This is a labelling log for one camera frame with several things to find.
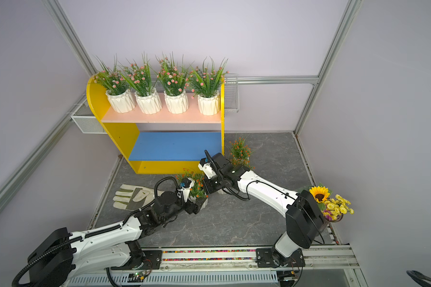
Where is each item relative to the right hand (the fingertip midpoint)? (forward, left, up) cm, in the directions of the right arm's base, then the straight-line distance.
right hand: (202, 187), depth 79 cm
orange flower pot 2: (+19, -18, +1) cm, 26 cm away
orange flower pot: (-5, +1, +7) cm, 9 cm away
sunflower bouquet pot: (-14, -48, +11) cm, 51 cm away
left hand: (-2, +1, -1) cm, 3 cm away
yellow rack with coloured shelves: (+27, +23, 0) cm, 35 cm away
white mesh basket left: (+22, +50, +20) cm, 58 cm away
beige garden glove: (+1, +37, -14) cm, 40 cm away
